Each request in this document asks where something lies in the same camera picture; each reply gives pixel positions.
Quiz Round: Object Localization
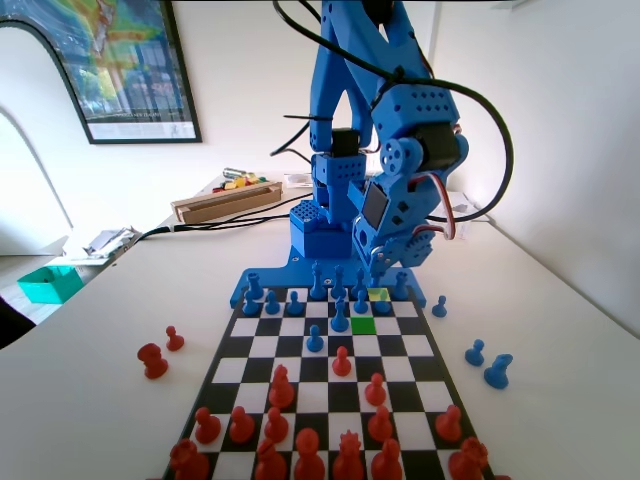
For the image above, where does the blue queen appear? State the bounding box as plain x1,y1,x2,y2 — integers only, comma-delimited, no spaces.
330,264,348,300

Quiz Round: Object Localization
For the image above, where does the blue king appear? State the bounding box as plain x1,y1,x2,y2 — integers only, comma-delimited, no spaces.
308,259,325,300

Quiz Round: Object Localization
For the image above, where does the black white chessboard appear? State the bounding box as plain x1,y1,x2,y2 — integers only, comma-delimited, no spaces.
160,284,497,480

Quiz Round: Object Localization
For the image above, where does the blue knight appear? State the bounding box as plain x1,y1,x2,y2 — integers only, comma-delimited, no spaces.
483,353,514,390

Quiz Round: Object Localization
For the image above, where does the long wooden box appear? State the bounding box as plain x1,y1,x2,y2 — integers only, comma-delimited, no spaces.
170,180,285,225

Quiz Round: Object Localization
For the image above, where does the colourful toy blocks pile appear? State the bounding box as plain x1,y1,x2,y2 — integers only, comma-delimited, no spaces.
212,172,269,195

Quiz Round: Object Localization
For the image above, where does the red bishop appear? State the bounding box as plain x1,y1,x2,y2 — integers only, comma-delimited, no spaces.
369,438,404,480
254,437,289,480

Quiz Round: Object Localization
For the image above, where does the red queen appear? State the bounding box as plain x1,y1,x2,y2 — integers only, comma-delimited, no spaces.
332,430,365,480

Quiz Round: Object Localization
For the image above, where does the red king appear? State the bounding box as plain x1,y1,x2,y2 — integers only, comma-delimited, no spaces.
293,427,326,480

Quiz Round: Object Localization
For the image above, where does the red rook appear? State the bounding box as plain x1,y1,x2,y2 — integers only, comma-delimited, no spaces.
168,438,211,480
447,436,490,480

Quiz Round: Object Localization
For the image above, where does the crumpled grey paper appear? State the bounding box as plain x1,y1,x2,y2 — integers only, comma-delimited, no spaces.
81,225,145,260

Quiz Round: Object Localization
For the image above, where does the black framed map poster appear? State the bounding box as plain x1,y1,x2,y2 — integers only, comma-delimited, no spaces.
0,0,204,146

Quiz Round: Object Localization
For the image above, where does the teal box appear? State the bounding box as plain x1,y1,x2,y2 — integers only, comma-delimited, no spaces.
17,265,85,305

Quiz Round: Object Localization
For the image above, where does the black seat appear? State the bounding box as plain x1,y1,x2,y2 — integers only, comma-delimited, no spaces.
0,294,37,351

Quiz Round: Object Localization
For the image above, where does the white curved object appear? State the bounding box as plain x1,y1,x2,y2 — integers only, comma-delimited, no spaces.
0,22,91,256

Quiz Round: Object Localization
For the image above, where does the thick black camera cable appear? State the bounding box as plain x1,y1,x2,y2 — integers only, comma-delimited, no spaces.
272,0,516,224

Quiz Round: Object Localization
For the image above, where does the blue arm base plate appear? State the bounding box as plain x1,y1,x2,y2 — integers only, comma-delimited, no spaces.
228,252,428,309

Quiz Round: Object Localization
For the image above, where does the black power cable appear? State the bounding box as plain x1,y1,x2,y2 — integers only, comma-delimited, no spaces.
113,202,294,261

